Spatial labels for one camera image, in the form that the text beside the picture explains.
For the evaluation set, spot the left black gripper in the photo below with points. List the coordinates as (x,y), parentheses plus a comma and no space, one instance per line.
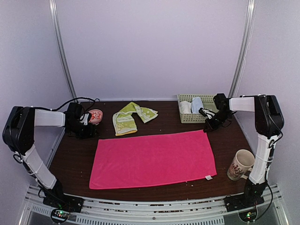
(90,133)

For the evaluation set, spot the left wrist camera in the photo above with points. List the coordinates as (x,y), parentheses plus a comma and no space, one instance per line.
(85,118)

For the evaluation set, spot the left aluminium corner post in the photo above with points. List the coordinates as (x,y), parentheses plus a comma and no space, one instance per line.
(62,54)

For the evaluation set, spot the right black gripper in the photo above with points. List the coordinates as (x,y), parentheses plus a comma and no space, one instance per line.
(212,126)

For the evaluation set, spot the cream mug red pattern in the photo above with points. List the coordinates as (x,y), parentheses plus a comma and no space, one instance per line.
(241,163)

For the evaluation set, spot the green patterned towel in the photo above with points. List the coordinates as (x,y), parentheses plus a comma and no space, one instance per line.
(123,121)

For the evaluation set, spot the pink towel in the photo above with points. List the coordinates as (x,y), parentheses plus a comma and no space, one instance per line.
(152,160)

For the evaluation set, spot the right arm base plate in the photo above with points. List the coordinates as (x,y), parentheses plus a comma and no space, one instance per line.
(239,202)

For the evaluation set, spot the right circuit board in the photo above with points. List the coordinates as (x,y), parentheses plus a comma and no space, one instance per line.
(248,216)

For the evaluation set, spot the red patterned bowl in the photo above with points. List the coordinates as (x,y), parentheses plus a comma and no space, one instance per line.
(96,116)

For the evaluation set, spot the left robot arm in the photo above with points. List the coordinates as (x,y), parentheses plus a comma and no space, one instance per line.
(18,135)

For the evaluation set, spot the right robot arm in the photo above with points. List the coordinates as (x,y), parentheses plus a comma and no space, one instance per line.
(269,122)

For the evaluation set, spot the aluminium corner post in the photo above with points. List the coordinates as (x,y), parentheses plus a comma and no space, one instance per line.
(248,26)
(62,54)

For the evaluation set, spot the left circuit board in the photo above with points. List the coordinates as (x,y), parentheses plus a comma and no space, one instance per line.
(59,216)

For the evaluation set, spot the light blue rolled towel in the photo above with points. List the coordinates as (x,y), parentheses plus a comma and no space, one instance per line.
(196,104)

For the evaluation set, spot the right aluminium corner post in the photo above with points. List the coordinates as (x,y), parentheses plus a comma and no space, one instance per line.
(248,26)

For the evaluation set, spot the circuit board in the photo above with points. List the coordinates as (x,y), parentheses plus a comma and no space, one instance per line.
(248,216)
(59,216)

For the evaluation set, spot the white rolled towel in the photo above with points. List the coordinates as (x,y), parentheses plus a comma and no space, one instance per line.
(185,107)

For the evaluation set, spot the aluminium front rail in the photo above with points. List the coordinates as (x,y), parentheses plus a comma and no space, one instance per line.
(209,211)

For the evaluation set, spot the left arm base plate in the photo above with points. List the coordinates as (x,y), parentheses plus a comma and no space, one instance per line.
(68,203)

